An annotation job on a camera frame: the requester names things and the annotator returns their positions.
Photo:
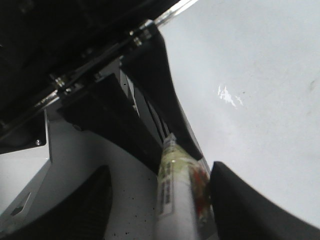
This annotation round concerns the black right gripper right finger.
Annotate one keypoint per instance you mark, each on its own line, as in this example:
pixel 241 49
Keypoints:
pixel 242 213

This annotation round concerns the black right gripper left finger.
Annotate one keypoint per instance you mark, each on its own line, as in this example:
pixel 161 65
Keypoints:
pixel 83 215

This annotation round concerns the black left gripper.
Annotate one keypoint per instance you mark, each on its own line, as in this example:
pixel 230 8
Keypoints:
pixel 50 49

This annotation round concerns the white whiteboard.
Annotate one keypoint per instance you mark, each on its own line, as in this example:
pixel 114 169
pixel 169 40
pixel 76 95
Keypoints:
pixel 247 76

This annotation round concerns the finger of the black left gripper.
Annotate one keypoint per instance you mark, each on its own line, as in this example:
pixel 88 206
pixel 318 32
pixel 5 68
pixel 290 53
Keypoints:
pixel 103 108
pixel 147 66

